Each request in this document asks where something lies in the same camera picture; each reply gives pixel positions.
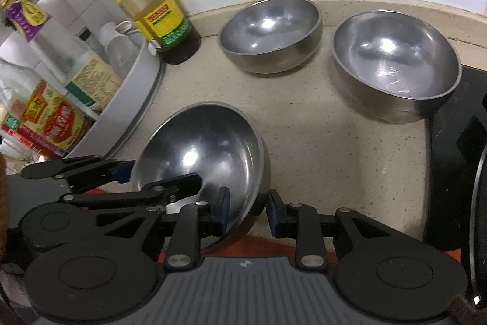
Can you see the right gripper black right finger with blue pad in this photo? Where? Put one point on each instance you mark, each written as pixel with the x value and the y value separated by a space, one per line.
pixel 348 228

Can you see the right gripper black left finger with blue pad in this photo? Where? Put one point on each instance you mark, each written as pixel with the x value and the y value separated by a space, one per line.
pixel 176 229

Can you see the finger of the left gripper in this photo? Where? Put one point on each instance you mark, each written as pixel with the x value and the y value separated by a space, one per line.
pixel 155 193
pixel 82 173

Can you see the steel bowl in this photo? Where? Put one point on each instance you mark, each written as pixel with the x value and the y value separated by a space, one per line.
pixel 395 67
pixel 272 36
pixel 223 147

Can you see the white floral plate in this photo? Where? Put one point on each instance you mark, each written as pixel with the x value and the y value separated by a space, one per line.
pixel 13 151

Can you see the red cloth mat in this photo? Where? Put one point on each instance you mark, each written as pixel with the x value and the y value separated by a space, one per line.
pixel 249 246

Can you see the red label sauce bottle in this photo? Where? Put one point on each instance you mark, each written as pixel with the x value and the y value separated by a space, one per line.
pixel 21 133

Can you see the yellow red label bottle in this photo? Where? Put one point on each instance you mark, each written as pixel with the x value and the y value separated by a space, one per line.
pixel 41 108

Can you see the purple label clear bottle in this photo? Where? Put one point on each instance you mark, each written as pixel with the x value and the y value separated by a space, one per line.
pixel 78 68

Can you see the black gas stove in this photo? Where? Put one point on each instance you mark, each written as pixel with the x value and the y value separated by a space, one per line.
pixel 456 218

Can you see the white rotating condiment rack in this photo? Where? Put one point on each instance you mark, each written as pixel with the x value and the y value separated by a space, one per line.
pixel 119 104

